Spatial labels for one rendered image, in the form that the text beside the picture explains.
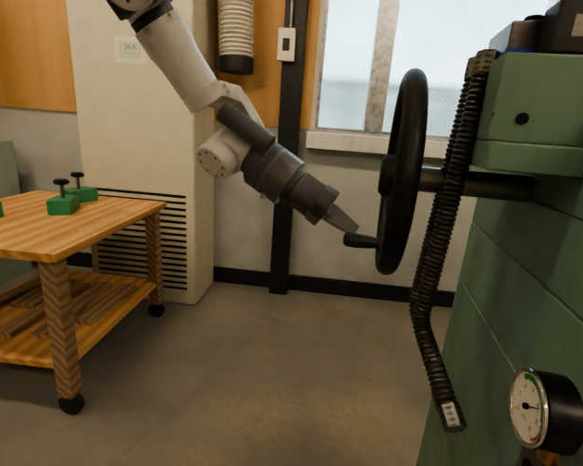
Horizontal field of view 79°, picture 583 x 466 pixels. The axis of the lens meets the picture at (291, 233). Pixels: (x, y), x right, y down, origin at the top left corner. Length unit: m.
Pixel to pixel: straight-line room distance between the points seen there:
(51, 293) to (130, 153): 0.80
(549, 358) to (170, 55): 0.61
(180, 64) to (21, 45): 1.82
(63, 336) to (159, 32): 0.85
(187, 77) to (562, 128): 0.48
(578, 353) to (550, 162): 0.19
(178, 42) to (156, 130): 1.09
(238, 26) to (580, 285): 1.51
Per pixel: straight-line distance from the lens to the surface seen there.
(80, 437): 1.28
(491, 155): 0.44
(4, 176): 2.26
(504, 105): 0.46
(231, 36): 1.69
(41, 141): 2.34
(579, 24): 0.49
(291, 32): 1.73
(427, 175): 0.53
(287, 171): 0.58
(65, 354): 1.20
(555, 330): 0.48
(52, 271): 1.09
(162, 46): 0.59
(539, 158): 0.45
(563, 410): 0.36
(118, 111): 1.73
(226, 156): 0.59
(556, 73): 0.48
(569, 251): 0.47
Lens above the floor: 0.87
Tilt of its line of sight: 17 degrees down
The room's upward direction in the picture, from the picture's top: 4 degrees clockwise
